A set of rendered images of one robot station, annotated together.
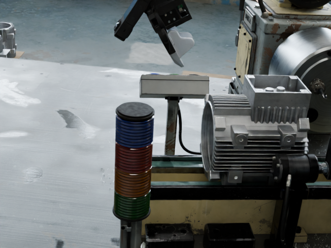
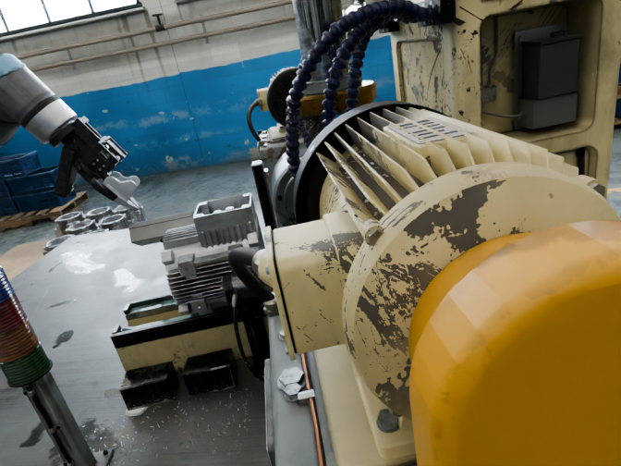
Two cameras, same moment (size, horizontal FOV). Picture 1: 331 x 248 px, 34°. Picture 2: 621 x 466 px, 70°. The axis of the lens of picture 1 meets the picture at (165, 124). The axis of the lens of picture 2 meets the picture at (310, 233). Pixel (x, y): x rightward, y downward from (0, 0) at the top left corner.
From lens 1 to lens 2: 0.53 m
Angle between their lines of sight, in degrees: 5
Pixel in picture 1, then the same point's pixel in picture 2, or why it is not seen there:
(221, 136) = (172, 268)
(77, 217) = (83, 374)
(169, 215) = (155, 356)
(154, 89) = (143, 236)
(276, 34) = (273, 158)
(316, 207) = not seen: hidden behind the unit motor
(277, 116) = (226, 237)
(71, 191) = (91, 348)
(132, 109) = not seen: outside the picture
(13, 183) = not seen: hidden behind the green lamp
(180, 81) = (166, 223)
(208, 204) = (190, 337)
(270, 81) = (226, 203)
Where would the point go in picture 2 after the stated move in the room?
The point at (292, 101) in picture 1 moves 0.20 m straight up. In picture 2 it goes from (234, 218) to (209, 120)
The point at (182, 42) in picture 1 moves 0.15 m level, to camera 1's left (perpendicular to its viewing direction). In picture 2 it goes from (122, 186) to (55, 197)
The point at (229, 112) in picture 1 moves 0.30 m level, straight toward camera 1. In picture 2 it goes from (178, 243) to (98, 332)
